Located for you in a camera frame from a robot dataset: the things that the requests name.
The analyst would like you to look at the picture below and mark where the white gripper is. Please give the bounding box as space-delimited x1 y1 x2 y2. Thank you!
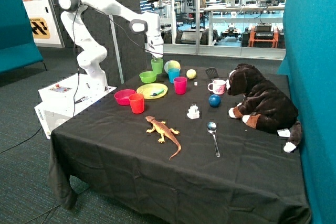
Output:
145 33 164 58

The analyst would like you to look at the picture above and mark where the green plastic cup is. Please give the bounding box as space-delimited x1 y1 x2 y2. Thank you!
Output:
151 58 164 74

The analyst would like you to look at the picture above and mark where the pink plastic cup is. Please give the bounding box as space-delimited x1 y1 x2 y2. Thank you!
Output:
173 77 187 95

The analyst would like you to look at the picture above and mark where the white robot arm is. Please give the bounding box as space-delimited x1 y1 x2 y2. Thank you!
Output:
58 0 163 93

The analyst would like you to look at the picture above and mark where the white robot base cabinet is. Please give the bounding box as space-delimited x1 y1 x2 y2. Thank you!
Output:
35 73 115 139

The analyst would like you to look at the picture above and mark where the large pale ball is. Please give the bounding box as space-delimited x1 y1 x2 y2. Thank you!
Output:
164 60 181 73

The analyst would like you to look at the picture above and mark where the green plastic bowl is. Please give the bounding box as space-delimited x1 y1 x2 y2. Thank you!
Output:
139 71 157 83

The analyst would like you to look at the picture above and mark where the blue plastic cup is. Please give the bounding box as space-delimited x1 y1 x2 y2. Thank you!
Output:
168 68 180 83

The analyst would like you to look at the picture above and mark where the yellow tennis ball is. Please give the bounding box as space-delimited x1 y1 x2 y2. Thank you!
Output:
186 69 197 80

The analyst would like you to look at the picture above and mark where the yellow plastic plate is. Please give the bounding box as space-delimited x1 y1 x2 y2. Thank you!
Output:
136 83 168 99

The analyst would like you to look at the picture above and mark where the green highlighter marker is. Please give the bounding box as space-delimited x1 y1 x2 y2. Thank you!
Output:
149 89 166 98

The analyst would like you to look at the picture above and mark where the red plastic cup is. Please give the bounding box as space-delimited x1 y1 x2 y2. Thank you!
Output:
129 93 144 114

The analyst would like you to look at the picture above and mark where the pink plastic bowl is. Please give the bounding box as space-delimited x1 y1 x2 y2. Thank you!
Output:
114 89 136 106

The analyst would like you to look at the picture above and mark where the black spatula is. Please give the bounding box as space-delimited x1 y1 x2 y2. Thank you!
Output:
205 67 219 81

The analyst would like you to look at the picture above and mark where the white pink mug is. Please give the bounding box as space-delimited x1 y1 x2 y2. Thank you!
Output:
207 79 226 95

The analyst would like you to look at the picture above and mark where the white power adapter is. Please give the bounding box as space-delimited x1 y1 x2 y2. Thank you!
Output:
186 104 200 120

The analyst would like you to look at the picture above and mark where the blue ball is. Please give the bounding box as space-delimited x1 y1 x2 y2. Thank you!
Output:
208 94 221 108

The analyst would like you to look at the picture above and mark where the orange toy lizard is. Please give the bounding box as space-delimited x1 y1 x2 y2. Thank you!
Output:
145 115 182 160

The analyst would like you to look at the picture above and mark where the black marker pen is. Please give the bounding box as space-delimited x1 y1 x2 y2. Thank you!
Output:
75 97 89 104

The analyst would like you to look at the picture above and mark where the metal spoon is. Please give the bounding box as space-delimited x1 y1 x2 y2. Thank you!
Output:
207 122 221 157

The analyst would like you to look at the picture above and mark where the black tablecloth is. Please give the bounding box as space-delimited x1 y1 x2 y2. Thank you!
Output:
49 67 312 223

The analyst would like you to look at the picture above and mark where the plush dog toy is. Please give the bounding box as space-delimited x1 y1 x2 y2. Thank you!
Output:
226 63 302 153

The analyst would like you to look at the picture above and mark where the teal sofa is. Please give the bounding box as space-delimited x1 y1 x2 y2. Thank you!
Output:
0 0 44 73

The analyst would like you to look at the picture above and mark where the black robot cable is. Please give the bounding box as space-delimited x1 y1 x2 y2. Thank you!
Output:
68 3 158 120

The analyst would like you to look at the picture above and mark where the teal partition wall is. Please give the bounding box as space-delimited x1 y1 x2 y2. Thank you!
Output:
278 0 335 223

